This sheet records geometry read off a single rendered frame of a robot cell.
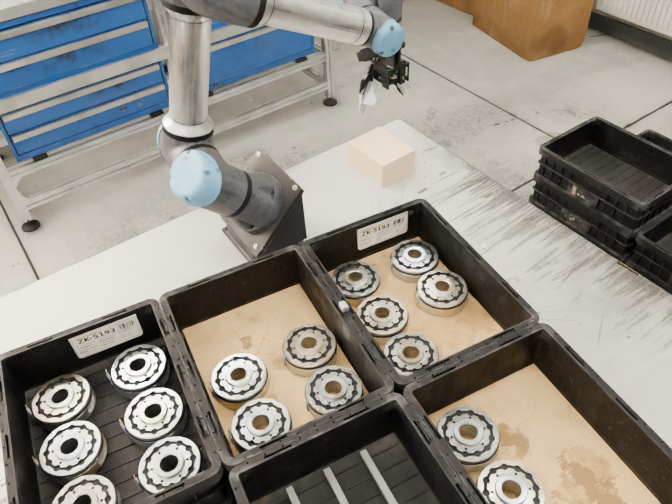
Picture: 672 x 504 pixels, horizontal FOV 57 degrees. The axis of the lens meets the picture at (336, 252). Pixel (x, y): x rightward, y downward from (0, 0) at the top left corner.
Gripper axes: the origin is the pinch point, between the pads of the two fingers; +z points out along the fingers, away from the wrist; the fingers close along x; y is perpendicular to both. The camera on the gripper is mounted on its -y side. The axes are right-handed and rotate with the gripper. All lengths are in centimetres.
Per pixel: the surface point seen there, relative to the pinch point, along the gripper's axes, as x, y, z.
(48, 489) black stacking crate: -110, 46, 8
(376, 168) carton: -6.0, 5.4, 15.6
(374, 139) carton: 0.7, -3.6, 13.5
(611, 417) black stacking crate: -32, 96, 2
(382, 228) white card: -31.0, 37.9, 1.3
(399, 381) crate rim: -55, 71, -2
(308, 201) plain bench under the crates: -25.5, -0.7, 21.0
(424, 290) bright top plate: -34, 55, 5
